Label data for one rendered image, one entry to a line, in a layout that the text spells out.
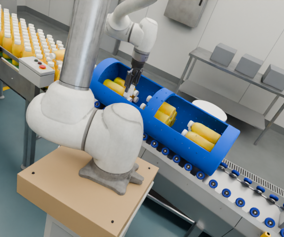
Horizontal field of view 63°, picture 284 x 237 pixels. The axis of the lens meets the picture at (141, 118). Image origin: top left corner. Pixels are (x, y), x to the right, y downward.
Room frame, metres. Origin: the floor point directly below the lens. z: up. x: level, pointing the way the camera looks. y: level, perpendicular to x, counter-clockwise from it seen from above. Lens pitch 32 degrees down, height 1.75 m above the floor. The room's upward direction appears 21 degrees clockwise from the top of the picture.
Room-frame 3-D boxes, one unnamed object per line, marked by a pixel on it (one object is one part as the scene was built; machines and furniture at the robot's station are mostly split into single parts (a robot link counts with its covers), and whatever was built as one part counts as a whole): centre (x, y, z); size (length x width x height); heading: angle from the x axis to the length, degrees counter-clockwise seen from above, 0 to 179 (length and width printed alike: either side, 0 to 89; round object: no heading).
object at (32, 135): (1.22, 0.69, 0.50); 0.04 x 0.04 x 1.00; 67
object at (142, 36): (1.24, 0.14, 1.48); 0.13 x 0.11 x 0.16; 92
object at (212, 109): (1.61, -0.45, 1.03); 0.28 x 0.28 x 0.01
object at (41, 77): (1.22, 0.69, 1.05); 0.20 x 0.10 x 0.10; 67
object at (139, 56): (1.24, 0.13, 1.37); 0.09 x 0.09 x 0.06
